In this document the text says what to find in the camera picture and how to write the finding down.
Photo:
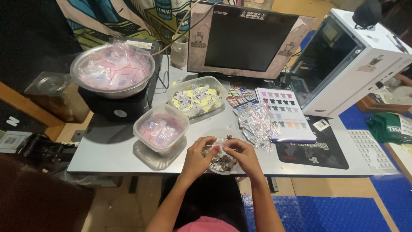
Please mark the person's left hand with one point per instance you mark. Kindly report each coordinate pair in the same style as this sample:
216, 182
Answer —
194, 159

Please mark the person's right hand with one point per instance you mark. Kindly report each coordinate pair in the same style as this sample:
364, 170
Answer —
245, 158

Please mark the small clear zip bag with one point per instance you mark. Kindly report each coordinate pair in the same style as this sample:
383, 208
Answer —
216, 146

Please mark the heap of small pins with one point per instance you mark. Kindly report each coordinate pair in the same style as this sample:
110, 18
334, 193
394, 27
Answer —
223, 161

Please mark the round clear plastic bowl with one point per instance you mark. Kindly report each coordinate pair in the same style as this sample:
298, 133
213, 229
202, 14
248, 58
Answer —
222, 151

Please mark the pile of filled zip bags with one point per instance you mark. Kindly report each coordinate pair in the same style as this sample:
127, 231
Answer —
257, 124

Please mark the clear tub with pink bags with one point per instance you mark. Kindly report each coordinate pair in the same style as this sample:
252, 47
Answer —
161, 129

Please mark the shirt colour chart sheet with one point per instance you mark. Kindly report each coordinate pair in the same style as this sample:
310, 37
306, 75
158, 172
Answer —
285, 112

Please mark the colour swatch card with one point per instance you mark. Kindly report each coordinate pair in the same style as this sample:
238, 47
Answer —
240, 96

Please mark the clear tub with printed tags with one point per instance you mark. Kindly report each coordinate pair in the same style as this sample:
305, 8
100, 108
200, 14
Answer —
196, 96

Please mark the person's pink shirt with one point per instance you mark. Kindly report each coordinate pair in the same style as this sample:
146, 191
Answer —
207, 225

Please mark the black mouse pad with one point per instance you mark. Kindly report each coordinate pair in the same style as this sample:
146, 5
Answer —
313, 145

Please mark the blue floor mat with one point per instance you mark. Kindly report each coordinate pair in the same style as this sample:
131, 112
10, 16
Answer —
322, 214

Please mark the black box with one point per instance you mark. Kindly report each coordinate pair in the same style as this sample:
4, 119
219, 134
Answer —
119, 96

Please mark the white cup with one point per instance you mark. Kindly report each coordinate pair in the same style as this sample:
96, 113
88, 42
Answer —
179, 51

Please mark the computer monitor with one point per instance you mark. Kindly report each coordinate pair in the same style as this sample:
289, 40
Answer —
246, 40

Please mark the large steel bowl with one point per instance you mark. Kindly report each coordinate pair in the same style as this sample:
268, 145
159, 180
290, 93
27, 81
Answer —
112, 71

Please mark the heap of empty zip bags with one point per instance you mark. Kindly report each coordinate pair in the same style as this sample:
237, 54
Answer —
114, 66

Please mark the white sticker sheet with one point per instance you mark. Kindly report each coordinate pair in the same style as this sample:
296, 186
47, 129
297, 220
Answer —
371, 150

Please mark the white computer case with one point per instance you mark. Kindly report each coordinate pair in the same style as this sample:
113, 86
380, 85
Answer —
347, 61

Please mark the green plastic bag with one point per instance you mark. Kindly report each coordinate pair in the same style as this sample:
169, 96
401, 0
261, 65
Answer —
389, 128

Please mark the clear jar with lid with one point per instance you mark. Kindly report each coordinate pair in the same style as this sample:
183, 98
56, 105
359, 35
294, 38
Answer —
58, 95

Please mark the printed cloth banner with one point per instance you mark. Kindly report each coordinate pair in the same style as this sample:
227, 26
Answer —
135, 19

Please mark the black machine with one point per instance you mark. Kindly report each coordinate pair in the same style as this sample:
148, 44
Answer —
40, 150

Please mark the brown chair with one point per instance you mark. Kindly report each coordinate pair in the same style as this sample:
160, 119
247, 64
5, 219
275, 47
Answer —
41, 196

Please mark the black headset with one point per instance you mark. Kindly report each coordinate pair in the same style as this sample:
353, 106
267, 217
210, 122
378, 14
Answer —
367, 14

